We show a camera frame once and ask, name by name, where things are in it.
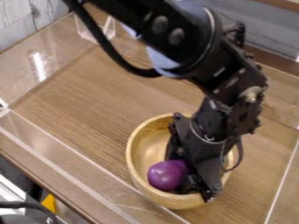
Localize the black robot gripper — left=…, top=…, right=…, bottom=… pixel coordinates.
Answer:
left=164, top=97, right=245, bottom=204

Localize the purple toy eggplant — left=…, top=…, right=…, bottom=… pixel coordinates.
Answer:
left=146, top=160, right=188, bottom=191

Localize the brown wooden bowl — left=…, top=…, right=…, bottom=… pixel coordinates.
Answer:
left=125, top=114, right=233, bottom=210

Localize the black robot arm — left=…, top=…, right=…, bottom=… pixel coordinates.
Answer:
left=62, top=0, right=266, bottom=202

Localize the clear acrylic table wall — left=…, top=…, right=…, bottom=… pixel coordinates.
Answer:
left=0, top=105, right=189, bottom=224

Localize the black cable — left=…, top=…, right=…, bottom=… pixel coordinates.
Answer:
left=0, top=200, right=51, bottom=224

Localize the clear acrylic corner bracket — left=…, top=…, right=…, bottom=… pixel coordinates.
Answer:
left=73, top=11, right=117, bottom=46

